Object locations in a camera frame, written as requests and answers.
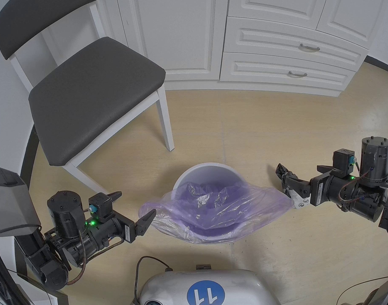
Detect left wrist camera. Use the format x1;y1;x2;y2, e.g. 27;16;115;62
88;194;114;223

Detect crumpled black plastic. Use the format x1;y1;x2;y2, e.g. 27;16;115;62
275;163;297;199

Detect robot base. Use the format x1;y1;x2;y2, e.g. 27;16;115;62
140;265;282;305

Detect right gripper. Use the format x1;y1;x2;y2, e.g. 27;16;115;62
282;165;353;207

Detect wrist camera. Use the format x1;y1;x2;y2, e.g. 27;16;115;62
332;150;356;175
88;194;114;223

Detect white chair grey cushions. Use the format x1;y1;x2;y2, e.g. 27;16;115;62
0;0;175;193

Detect white trash bin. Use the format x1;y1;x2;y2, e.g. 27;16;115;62
174;162;246;244

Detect white printed wrapper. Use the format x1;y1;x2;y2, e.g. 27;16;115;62
288;188;311;209

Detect white wardrobe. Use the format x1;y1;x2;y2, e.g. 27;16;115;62
96;0;388;98

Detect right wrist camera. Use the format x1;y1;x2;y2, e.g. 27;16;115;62
332;150;356;175

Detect purple plastic bag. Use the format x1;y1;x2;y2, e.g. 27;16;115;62
138;180;294;244

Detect thin black cable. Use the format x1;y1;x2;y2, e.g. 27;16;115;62
337;274;388;304

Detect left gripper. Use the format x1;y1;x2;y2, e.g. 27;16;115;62
91;191;157;250

